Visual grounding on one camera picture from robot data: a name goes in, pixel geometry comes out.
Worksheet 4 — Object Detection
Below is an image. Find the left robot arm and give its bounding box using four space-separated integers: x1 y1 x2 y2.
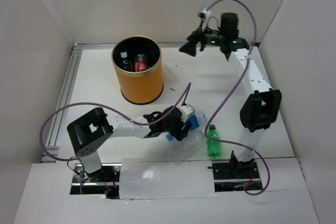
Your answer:
67 103 195 182

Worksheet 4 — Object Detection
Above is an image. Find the large clear crushed bottle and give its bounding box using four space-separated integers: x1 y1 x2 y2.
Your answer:
169 130 206 162

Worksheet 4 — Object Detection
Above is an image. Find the clear bottle white cap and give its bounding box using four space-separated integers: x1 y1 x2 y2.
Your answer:
120 51 133 72

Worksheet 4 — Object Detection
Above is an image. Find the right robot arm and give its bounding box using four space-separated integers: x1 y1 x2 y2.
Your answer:
179 9 282 178

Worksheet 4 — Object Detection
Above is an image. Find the clear bottle red cap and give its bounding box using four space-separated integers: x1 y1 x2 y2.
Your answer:
134 54 148 72

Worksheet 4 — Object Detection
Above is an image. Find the orange cylindrical bin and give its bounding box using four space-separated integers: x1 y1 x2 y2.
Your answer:
111 36 164 105

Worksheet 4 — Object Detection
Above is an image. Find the green bottle right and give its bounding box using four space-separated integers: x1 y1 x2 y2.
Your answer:
206 124 221 158

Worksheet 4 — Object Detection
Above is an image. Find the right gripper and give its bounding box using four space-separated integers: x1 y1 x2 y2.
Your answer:
178 21 224 57

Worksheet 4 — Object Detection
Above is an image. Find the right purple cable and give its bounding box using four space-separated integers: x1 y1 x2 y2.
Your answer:
206 0 270 195

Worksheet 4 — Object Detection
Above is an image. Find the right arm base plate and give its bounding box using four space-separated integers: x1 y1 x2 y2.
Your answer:
207 162 263 192

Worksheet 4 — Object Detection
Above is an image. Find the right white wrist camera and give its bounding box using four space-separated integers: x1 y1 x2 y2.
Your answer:
197 8 212 21

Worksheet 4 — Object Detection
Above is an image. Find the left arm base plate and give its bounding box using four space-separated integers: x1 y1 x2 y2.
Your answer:
70 163 121 199

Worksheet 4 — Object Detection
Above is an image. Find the clear bottle blue label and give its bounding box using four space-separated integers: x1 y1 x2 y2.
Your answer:
162 109 201 139

